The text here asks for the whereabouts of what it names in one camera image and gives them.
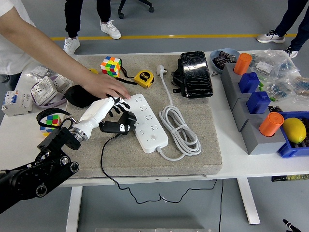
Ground white socket module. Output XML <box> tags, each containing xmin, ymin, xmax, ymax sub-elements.
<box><xmin>52</xmin><ymin>73</ymin><xmax>73</xmax><ymax>94</ymax></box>
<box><xmin>30</xmin><ymin>76</ymin><xmax>58</xmax><ymax>106</ymax></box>

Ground blue plastic bin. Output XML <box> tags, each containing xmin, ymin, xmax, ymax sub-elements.
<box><xmin>276</xmin><ymin>111</ymin><xmax>309</xmax><ymax>159</ymax></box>

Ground black office chair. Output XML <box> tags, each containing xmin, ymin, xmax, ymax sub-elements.
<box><xmin>117</xmin><ymin>0</ymin><xmax>155</xmax><ymax>19</ymax></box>

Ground black table control panel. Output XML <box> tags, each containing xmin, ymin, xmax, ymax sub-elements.
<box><xmin>271</xmin><ymin>174</ymin><xmax>309</xmax><ymax>182</ymax></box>

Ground black glossy cracked case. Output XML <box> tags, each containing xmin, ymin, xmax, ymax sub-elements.
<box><xmin>180</xmin><ymin>51</ymin><xmax>214</xmax><ymax>99</ymax></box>

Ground hanging black cable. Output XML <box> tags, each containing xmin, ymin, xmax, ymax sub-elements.
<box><xmin>218</xmin><ymin>179</ymin><xmax>224</xmax><ymax>232</ymax></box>

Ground blue block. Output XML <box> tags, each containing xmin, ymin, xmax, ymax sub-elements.
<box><xmin>238</xmin><ymin>72</ymin><xmax>261</xmax><ymax>94</ymax></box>
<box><xmin>246</xmin><ymin>91</ymin><xmax>271</xmax><ymax>115</ymax></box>

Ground black cloth pouch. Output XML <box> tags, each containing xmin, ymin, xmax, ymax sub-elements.
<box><xmin>65</xmin><ymin>84</ymin><xmax>102</xmax><ymax>109</ymax></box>

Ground large colourful puzzle cube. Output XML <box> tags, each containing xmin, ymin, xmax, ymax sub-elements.
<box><xmin>100</xmin><ymin>56</ymin><xmax>122</xmax><ymax>78</ymax></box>

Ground clear bag metal parts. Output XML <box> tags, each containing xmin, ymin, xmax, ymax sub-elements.
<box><xmin>23</xmin><ymin>64</ymin><xmax>73</xmax><ymax>79</ymax></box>

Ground light blue bowl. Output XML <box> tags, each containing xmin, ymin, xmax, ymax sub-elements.
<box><xmin>210</xmin><ymin>48</ymin><xmax>240</xmax><ymax>74</ymax></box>

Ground grey-brown mat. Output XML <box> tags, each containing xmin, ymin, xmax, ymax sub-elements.
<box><xmin>52</xmin><ymin>54</ymin><xmax>224</xmax><ymax>180</ymax></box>

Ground person's right hand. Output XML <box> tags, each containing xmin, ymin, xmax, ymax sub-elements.
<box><xmin>81</xmin><ymin>72</ymin><xmax>131</xmax><ymax>100</ymax></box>

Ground white table leg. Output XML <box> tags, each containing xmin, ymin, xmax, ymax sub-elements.
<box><xmin>236</xmin><ymin>178</ymin><xmax>261</xmax><ymax>225</ymax></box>
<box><xmin>65</xmin><ymin>186</ymin><xmax>83</xmax><ymax>232</ymax></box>

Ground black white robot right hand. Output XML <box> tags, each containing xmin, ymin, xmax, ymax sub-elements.
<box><xmin>282</xmin><ymin>218</ymin><xmax>299</xmax><ymax>232</ymax></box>

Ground black power adapter plug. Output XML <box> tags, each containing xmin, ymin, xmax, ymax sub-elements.
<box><xmin>118</xmin><ymin>110</ymin><xmax>137</xmax><ymax>132</ymax></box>

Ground yellow tape measure black strap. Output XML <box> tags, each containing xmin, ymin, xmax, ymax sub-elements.
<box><xmin>118</xmin><ymin>63</ymin><xmax>155</xmax><ymax>89</ymax></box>

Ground grey slotted block holder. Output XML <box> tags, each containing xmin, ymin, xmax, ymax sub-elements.
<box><xmin>221</xmin><ymin>63</ymin><xmax>289</xmax><ymax>156</ymax></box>

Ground white power strip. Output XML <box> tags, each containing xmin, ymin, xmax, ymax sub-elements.
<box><xmin>125</xmin><ymin>93</ymin><xmax>169</xmax><ymax>154</ymax></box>

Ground clear bag white label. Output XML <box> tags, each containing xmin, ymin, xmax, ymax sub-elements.
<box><xmin>251</xmin><ymin>49</ymin><xmax>301</xmax><ymax>79</ymax></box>

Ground purple flat band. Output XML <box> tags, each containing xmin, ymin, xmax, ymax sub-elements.
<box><xmin>32</xmin><ymin>74</ymin><xmax>70</xmax><ymax>111</ymax></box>

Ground thin black adapter cord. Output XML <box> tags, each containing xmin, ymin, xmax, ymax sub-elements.
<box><xmin>100</xmin><ymin>134</ymin><xmax>217</xmax><ymax>204</ymax></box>

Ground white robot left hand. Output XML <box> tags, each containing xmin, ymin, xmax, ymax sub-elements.
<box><xmin>78</xmin><ymin>96</ymin><xmax>136</xmax><ymax>136</ymax></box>

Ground black electronic parts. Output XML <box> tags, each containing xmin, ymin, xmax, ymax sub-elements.
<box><xmin>214</xmin><ymin>50</ymin><xmax>239</xmax><ymax>67</ymax></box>

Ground small colourful puzzle cube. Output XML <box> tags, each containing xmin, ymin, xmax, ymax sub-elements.
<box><xmin>40</xmin><ymin>114</ymin><xmax>62</xmax><ymax>137</ymax></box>

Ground person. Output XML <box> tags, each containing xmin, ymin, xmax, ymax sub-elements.
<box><xmin>63</xmin><ymin>0</ymin><xmax>122</xmax><ymax>55</ymax></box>
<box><xmin>0</xmin><ymin>0</ymin><xmax>37</xmax><ymax>90</ymax></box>
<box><xmin>256</xmin><ymin>0</ymin><xmax>309</xmax><ymax>59</ymax></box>

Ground white power strip cable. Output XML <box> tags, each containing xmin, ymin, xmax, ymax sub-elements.
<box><xmin>156</xmin><ymin>64</ymin><xmax>202</xmax><ymax>161</ymax></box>

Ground clear bag brown parts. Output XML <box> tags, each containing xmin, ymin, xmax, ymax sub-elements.
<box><xmin>289</xmin><ymin>76</ymin><xmax>309</xmax><ymax>100</ymax></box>

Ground orange cylinder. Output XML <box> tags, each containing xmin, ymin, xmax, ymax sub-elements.
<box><xmin>233</xmin><ymin>53</ymin><xmax>253</xmax><ymax>75</ymax></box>
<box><xmin>259</xmin><ymin>112</ymin><xmax>285</xmax><ymax>137</ymax></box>

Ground yellow lemon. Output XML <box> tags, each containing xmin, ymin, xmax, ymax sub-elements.
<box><xmin>282</xmin><ymin>117</ymin><xmax>307</xmax><ymax>144</ymax></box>

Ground white circuit breaker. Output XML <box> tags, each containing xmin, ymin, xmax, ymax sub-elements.
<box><xmin>1</xmin><ymin>89</ymin><xmax>33</xmax><ymax>117</ymax></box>

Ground clear bag blue parts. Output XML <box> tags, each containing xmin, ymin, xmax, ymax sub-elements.
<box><xmin>262</xmin><ymin>77</ymin><xmax>294</xmax><ymax>101</ymax></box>

